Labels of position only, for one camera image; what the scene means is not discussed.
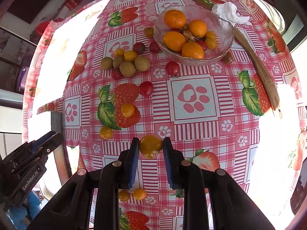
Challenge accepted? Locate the orange mandarin in bowl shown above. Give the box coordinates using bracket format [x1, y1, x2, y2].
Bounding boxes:
[164, 9, 186, 29]

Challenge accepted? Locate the pink strawberry checkered tablecloth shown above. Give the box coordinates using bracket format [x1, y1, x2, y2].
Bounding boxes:
[22, 0, 306, 229]

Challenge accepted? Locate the glass fruit bowl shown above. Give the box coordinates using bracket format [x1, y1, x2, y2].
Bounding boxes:
[153, 6, 235, 66]

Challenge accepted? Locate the green-brown longan fruit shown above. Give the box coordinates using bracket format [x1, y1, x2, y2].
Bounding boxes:
[100, 57, 113, 70]

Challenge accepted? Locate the wooden stick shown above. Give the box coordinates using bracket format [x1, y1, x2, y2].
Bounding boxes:
[193, 0, 282, 119]

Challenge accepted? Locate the metal rectangular tray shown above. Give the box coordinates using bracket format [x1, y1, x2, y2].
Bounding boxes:
[37, 111, 71, 199]

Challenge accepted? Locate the red cherry tomato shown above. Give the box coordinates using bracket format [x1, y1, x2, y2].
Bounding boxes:
[139, 81, 154, 97]

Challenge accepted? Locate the yellow cherry tomato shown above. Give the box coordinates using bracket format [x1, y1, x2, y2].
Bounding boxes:
[121, 103, 135, 118]
[139, 135, 163, 159]

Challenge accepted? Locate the yellow cherry tomato on strawberry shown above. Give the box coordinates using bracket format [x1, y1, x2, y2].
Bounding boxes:
[121, 103, 135, 118]

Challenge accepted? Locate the white crumpled tissue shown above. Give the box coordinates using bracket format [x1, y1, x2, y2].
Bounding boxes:
[211, 2, 252, 26]

